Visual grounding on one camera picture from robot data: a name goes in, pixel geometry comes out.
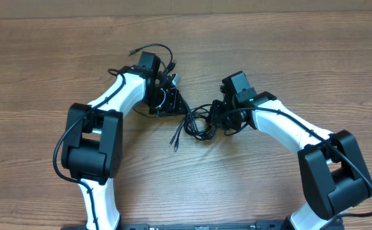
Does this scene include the black USB-A cable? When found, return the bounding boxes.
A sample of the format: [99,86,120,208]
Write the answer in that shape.
[168,95,221,152]

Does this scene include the black braided cable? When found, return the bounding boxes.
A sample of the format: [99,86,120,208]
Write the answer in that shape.
[127,43,178,79]

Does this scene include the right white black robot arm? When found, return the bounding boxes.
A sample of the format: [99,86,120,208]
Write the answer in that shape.
[208,92,372,229]

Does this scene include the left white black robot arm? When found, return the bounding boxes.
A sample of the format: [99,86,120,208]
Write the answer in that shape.
[53,66,187,229]

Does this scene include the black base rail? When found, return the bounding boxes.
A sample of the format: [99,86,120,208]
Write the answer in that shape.
[61,219,289,230]

